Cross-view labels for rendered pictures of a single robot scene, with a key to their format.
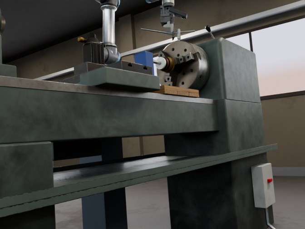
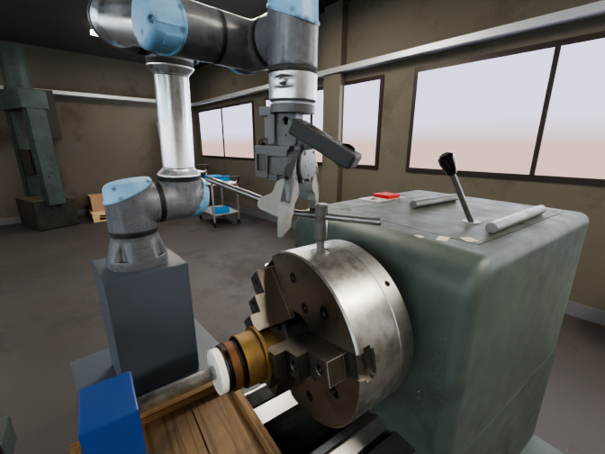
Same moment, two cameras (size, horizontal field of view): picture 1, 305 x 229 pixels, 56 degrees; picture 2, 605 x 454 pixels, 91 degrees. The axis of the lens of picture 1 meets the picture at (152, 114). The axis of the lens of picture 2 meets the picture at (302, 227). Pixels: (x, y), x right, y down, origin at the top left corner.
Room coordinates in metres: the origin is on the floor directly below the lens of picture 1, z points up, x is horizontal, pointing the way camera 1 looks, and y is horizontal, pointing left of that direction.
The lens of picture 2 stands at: (1.24, -0.29, 1.42)
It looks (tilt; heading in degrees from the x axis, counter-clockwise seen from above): 16 degrees down; 14
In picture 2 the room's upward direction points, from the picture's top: straight up
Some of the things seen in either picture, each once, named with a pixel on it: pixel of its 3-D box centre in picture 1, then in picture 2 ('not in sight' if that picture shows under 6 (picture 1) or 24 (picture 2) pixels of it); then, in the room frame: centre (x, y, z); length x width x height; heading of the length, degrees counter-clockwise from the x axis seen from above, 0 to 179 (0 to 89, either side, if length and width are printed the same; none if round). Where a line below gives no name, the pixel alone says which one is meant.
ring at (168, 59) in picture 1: (166, 64); (248, 357); (1.62, -0.10, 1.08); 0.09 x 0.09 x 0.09; 50
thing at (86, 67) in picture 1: (98, 72); not in sight; (1.34, 0.24, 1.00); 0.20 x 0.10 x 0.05; 140
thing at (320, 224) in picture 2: (179, 38); (320, 236); (1.72, -0.20, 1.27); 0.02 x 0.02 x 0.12
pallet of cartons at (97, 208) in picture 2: not in sight; (124, 204); (6.20, 4.83, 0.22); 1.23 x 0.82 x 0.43; 146
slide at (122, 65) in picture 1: (103, 79); not in sight; (1.28, 0.21, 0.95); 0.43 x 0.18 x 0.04; 50
